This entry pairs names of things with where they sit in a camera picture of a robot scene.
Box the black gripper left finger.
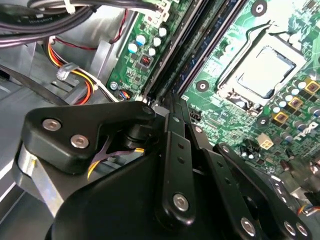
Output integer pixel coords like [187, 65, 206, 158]
[21, 99, 198, 227]

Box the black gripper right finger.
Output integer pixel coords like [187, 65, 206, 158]
[172, 94, 313, 240]

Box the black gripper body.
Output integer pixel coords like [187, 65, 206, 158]
[44, 149, 241, 240]

